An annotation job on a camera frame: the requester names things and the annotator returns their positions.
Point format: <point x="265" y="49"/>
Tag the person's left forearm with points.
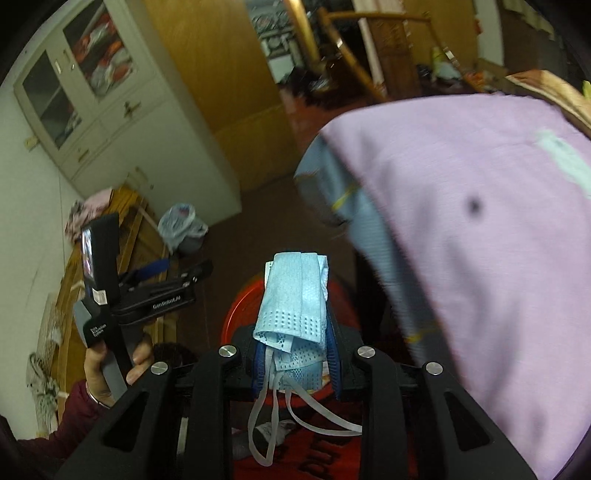
<point x="69" y="424"/>

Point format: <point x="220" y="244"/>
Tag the grey bin with plastic bag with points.
<point x="182" y="226"/>

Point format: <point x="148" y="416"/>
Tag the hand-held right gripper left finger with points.
<point x="259" y="369"/>

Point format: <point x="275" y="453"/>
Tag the grey slipper with label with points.
<point x="272" y="431"/>

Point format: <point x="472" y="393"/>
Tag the white metal cabinet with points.
<point x="184" y="147"/>

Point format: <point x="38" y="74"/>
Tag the wooden stair railing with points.
<point x="304" y="32"/>

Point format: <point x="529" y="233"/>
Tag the person's left hand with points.
<point x="141" y="357"/>

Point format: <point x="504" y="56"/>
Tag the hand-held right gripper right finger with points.
<point x="336" y="360"/>

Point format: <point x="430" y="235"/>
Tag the brown cardboard sheet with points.
<point x="138" y="217"/>

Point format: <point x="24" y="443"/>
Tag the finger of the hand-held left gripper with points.
<point x="198" y="272"/>
<point x="150" y="270"/>

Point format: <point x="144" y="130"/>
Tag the red plastic basket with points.
<point x="238" y="314"/>

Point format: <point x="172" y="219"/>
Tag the blue face mask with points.
<point x="291" y="300"/>

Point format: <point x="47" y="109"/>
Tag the wooden door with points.
<point x="217" y="69"/>

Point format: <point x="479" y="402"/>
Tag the pink cloth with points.
<point x="87" y="212"/>

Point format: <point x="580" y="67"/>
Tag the pink grey tablecloth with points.
<point x="485" y="258"/>

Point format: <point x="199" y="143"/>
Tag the white grey rag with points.
<point x="41" y="387"/>

